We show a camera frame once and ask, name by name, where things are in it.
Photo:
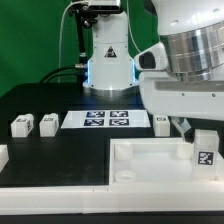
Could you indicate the white U-shaped obstacle fence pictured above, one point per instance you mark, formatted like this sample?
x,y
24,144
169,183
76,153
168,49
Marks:
x,y
113,198

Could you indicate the grey camera on top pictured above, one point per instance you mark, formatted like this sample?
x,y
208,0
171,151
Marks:
x,y
104,6

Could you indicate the white square tabletop part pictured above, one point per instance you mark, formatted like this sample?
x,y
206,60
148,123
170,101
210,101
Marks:
x,y
153,160

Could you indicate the white sheet with AprilTags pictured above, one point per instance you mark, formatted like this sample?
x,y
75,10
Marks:
x,y
106,119

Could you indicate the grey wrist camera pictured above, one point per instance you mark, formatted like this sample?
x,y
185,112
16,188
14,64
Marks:
x,y
153,58

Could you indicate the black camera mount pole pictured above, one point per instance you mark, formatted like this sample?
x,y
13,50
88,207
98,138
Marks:
x,y
84,19

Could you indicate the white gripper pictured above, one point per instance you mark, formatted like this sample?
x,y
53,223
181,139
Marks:
x,y
162,95

